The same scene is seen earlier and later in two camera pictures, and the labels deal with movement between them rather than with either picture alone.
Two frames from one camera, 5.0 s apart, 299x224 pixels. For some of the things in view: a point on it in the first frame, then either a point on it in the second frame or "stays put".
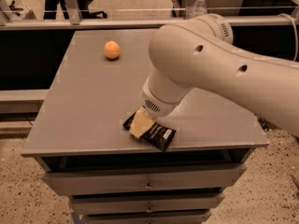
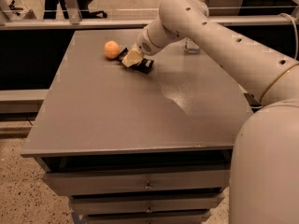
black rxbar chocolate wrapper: [143, 125] -> [145, 65]
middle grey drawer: [147, 203] stays put
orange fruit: [111, 49] stays put
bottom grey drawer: [148, 218] stays put
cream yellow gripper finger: [141, 122] -> [132, 58]
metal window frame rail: [136, 22] stays put
